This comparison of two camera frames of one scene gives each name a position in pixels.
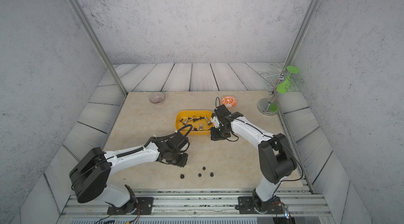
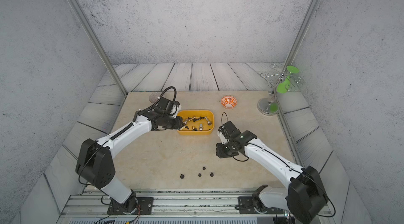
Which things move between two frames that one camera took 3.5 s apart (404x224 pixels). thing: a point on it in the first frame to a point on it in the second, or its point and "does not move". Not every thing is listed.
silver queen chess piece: x=209 y=123 does not move
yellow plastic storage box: x=200 y=121 does not move
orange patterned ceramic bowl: x=229 y=101 does not move
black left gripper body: x=179 y=159 to x=172 y=123
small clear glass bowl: x=157 y=98 does not move
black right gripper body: x=218 y=133 to x=225 y=150
